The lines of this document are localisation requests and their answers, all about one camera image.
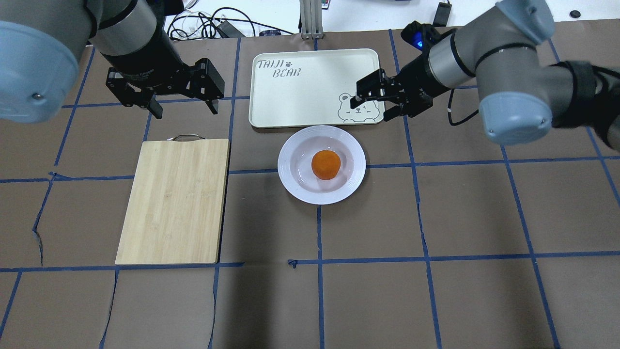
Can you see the orange fruit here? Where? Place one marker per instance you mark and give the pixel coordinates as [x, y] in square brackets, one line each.
[325, 164]

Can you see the bamboo cutting board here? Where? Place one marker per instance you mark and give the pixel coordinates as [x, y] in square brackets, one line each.
[175, 212]

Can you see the aluminium frame post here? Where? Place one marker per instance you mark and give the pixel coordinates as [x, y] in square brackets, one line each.
[311, 19]

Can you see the white round plate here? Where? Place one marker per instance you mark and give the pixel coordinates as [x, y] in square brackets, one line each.
[294, 165]

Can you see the black power adapter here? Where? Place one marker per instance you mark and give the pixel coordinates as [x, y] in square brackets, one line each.
[442, 14]

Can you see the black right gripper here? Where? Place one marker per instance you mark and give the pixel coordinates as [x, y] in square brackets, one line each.
[416, 76]

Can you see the brown paper table cover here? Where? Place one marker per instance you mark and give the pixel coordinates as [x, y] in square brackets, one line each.
[450, 242]

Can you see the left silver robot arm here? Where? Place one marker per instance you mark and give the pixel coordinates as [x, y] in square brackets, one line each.
[41, 42]

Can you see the black flat power brick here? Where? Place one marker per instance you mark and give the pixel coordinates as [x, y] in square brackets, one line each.
[226, 30]

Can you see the cream bear tray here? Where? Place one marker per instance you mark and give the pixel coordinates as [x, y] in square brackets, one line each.
[310, 88]

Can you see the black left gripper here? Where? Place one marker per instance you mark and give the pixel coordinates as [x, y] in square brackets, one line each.
[141, 62]

